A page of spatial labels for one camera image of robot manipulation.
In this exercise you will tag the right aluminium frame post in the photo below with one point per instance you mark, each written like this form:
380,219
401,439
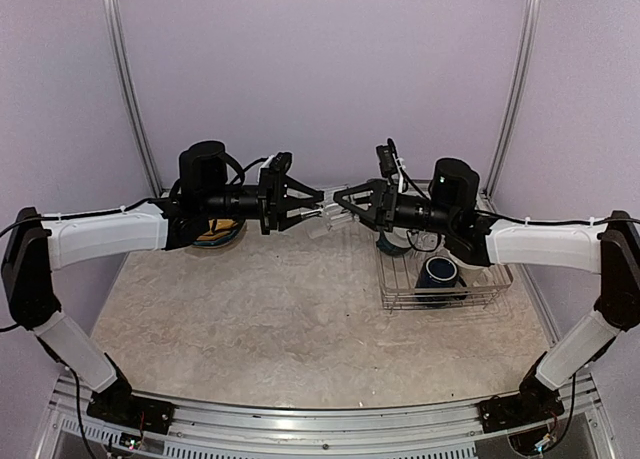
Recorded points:
514,98

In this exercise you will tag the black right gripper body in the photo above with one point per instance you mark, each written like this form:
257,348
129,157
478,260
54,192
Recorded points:
410,217

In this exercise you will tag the white ceramic mug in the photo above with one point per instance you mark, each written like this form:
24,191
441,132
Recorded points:
475,276

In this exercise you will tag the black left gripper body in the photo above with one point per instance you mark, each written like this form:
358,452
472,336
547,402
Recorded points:
248,204

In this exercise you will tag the clear drinking glass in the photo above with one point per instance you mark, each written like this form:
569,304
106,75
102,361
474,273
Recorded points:
427,242
332,216

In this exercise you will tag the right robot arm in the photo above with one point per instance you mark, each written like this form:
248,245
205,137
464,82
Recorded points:
607,248

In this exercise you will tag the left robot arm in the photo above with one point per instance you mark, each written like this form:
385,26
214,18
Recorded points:
41,246

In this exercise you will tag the dark blue mug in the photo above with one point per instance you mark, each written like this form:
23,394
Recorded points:
438,272

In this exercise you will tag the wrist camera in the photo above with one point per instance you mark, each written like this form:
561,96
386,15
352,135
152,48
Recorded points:
454,183
207,166

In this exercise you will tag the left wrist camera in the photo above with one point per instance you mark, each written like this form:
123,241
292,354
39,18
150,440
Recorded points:
207,166

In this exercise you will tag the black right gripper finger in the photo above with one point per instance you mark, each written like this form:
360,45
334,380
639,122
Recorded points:
367,211
365,193

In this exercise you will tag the left aluminium frame post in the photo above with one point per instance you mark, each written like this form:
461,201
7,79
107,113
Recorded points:
131,103

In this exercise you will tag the wire metal dish rack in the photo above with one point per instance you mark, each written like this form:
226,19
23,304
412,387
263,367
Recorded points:
416,272

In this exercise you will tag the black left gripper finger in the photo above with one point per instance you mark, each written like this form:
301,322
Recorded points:
289,219
298,190

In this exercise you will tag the front aluminium rail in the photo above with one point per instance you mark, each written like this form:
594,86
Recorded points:
201,429

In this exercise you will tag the dark teal bowl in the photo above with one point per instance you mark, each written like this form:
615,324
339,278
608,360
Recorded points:
393,243

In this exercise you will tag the aluminium frame post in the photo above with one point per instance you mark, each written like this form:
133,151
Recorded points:
131,103
514,98

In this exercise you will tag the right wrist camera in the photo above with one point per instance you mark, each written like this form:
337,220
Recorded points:
454,183

